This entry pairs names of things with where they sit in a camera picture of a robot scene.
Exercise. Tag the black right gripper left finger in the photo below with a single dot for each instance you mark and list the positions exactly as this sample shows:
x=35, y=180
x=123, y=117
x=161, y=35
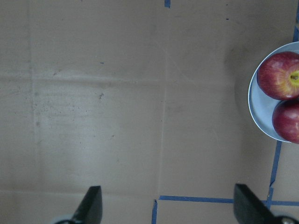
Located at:
x=90, y=209

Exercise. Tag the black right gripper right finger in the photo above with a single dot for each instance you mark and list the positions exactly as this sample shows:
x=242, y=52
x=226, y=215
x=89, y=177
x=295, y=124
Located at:
x=248, y=209

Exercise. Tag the red apple plate left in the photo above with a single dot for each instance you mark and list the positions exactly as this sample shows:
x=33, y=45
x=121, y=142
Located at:
x=285, y=120

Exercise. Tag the red apple plate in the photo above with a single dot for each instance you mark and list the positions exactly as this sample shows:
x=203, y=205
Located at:
x=278, y=76
x=285, y=120

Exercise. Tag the light blue plate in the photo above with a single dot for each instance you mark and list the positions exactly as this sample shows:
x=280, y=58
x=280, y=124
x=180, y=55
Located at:
x=261, y=106

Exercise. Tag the red apple plate back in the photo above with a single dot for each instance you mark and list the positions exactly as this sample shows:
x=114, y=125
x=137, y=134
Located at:
x=278, y=76

